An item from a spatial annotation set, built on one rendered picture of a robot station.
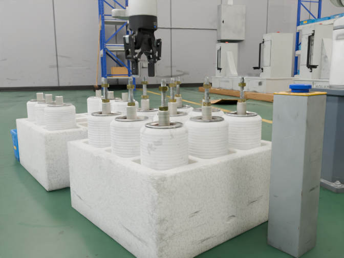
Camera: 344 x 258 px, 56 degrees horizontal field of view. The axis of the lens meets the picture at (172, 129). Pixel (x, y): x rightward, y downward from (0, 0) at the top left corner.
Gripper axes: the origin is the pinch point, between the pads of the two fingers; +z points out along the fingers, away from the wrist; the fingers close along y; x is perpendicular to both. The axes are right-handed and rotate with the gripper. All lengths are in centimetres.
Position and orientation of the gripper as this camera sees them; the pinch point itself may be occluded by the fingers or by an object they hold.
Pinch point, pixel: (144, 71)
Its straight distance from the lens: 88.9
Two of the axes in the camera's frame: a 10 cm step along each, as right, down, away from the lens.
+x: -8.4, -0.8, 5.3
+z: 0.1, 9.8, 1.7
